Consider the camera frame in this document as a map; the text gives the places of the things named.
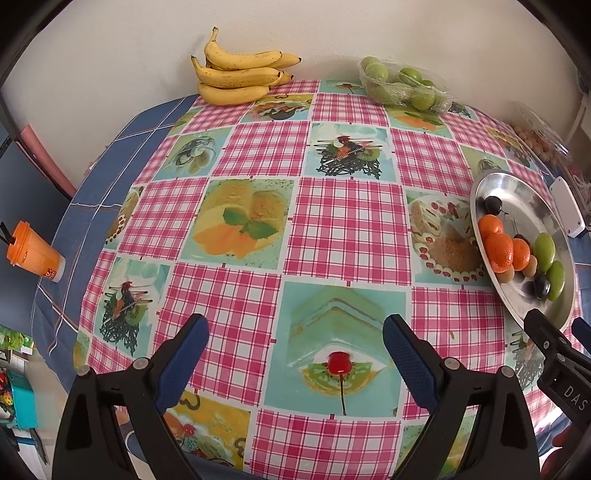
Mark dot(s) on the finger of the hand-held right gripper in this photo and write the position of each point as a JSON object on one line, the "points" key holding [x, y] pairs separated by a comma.
{"points": [[545, 333], [582, 330]]}

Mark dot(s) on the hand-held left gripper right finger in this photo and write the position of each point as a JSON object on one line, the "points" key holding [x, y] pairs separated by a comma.
{"points": [[411, 364]]}

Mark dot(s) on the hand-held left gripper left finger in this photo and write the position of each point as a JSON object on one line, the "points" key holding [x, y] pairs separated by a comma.
{"points": [[182, 360]]}

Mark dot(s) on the large dark red cherry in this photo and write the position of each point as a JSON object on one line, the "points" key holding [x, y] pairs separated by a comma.
{"points": [[542, 286]]}

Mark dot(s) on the small green jujube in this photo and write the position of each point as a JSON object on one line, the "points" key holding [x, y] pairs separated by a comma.
{"points": [[555, 280]]}

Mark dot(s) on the small tan longan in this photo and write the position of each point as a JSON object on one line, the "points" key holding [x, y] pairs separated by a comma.
{"points": [[530, 266]]}

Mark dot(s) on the large tan longan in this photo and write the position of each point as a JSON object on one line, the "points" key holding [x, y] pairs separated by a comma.
{"points": [[507, 276]]}

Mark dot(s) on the large green jujube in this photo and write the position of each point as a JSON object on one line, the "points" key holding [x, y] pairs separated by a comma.
{"points": [[545, 251]]}

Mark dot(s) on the small orange tangerine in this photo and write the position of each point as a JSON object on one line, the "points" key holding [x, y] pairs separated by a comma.
{"points": [[490, 224], [498, 251], [521, 254]]}

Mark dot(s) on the dark cherry with stem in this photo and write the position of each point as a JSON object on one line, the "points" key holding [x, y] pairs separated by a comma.
{"points": [[493, 205]]}

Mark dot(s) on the round metal plate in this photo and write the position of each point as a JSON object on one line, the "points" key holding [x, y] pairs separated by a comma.
{"points": [[512, 194]]}

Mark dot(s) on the white power box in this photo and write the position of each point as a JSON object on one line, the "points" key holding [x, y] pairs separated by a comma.
{"points": [[565, 203]]}

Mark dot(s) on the pink checkered tablecloth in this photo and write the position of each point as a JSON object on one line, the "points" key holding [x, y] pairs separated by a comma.
{"points": [[346, 217]]}

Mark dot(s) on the teal box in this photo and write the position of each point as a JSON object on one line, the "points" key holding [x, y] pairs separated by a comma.
{"points": [[23, 401]]}

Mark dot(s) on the orange drink cup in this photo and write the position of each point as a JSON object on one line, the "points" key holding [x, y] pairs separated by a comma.
{"points": [[32, 251]]}

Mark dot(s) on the pile of tan longans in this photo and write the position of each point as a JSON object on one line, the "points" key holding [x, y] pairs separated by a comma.
{"points": [[538, 143]]}

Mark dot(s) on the clear plastic clamshell container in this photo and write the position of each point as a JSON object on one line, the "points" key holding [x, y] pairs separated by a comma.
{"points": [[545, 120]]}

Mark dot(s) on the black straw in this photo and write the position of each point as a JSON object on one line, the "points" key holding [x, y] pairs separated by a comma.
{"points": [[5, 233]]}

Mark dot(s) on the pink chair edge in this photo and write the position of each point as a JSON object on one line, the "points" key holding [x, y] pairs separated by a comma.
{"points": [[46, 161]]}

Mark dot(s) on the clear plastic punnet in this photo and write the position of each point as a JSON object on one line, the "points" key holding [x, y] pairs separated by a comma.
{"points": [[443, 99]]}

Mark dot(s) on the yellow banana bunch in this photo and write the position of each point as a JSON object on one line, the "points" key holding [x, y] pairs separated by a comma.
{"points": [[235, 92]]}

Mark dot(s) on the group of wrapped green jujubes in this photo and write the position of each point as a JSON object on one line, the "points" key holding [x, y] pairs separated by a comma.
{"points": [[376, 69]]}

